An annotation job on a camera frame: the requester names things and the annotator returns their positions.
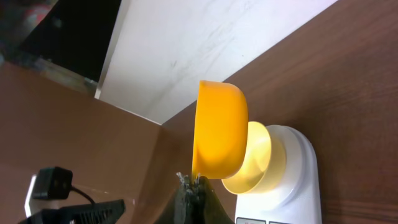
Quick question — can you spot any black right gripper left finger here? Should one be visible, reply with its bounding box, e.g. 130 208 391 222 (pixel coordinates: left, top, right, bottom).
154 172 195 224

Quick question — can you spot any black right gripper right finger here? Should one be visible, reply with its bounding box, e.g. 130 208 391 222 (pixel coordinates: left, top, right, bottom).
194 176 234 224

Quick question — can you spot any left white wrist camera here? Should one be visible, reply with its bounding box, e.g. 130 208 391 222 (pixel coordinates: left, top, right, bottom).
24 167 73 218

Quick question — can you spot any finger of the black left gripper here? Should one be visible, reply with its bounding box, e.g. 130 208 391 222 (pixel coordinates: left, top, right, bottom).
19 199 126 224

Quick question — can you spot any left black camera cable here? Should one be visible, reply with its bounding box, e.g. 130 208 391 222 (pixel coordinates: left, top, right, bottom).
70 185 96 205

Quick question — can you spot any yellow plastic measuring scoop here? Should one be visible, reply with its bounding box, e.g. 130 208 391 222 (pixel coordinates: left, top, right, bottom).
192 80 248 179

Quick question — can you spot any white digital kitchen scale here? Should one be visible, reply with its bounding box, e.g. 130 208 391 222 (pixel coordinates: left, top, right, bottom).
235 125 322 224

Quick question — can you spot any pale yellow plastic bowl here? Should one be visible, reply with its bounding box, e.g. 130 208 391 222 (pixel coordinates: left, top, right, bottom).
222 121 287 195

